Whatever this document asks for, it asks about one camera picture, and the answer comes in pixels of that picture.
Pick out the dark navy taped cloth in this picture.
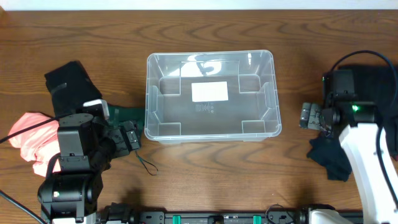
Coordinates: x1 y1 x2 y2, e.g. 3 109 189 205
307 133 352 182

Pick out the black cloth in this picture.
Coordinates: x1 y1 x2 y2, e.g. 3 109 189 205
44 60 102 116
339 64 397 160

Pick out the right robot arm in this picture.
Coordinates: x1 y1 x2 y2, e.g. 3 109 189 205
300 66 397 223

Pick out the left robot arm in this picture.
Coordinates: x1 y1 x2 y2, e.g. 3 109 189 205
38 113 141 223

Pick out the dark green folded cloth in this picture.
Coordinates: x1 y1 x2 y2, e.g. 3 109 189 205
107 105 159 177

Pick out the pink crumpled cloth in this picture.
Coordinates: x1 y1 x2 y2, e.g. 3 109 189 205
9 113 60 177

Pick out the clear plastic storage bin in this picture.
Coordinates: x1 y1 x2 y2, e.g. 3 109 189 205
144 50 282 144

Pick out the white label in bin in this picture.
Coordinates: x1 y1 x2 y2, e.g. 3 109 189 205
192 82 228 103

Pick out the black mounting rail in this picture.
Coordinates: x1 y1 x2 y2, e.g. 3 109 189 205
96 202 364 224

